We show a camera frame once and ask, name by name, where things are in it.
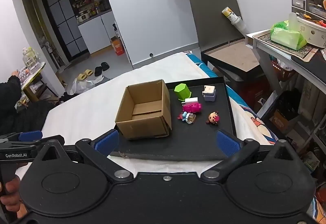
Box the black framed glass door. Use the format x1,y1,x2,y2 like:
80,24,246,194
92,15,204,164
39,0,88,63

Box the white blanket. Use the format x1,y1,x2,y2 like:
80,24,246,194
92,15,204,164
41,51,270,180

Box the pink toy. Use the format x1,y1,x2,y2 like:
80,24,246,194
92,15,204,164
182,102,202,114

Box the white kitchen cabinet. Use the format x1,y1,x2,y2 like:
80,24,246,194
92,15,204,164
78,10,120,55

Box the brown cardboard box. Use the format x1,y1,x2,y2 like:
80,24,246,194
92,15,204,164
115,80,172,140

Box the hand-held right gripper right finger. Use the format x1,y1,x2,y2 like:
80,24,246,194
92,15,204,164
200,129,297,185

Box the red basket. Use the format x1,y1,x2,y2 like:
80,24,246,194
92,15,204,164
271,60,296,82

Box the white round container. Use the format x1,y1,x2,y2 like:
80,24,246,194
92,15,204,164
297,15,326,48

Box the black trash bin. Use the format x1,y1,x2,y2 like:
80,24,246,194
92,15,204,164
275,89,302,125

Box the white and purple charger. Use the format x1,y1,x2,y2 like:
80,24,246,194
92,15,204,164
202,85,217,102

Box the round side table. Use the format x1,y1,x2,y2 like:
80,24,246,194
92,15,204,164
20,61,59,102

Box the green hexagonal cup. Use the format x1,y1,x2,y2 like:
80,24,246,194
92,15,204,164
174,83,193,102

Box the grey seat cushion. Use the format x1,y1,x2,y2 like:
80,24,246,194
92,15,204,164
216,66,245,82

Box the person's left hand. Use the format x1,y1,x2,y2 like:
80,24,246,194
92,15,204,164
0,177,23,212

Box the patterned desk mat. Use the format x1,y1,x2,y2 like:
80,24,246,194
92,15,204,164
255,29,320,63

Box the clear wall holder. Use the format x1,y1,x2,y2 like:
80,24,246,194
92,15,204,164
233,17,247,34

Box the clear jars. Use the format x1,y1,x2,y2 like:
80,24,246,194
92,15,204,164
22,47,41,72

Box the rice cooker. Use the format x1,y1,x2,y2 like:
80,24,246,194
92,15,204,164
77,10,90,23

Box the yellow and white tube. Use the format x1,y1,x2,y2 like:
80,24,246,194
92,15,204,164
221,7,241,25

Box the brown doll figure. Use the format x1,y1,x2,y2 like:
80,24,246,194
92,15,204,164
206,111,219,125

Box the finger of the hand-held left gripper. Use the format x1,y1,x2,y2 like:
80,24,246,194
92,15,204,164
33,135,65,149
0,130,43,142

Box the green tissue pack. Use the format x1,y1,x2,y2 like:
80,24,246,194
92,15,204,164
270,21,308,51

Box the orange box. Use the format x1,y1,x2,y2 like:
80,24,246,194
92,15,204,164
110,36,125,56

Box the white plastic bag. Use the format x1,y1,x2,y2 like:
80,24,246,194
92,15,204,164
67,75,111,95

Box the grey panel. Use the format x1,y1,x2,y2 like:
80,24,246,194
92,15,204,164
189,0,249,51

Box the black box with brown inside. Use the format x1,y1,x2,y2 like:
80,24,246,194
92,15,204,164
201,38,265,82

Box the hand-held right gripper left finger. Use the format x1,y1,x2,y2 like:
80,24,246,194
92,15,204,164
41,129,134,184

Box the black tray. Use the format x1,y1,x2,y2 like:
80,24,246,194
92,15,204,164
108,76,238,162

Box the grey drawer organiser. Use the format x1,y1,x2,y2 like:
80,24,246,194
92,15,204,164
291,0,326,17

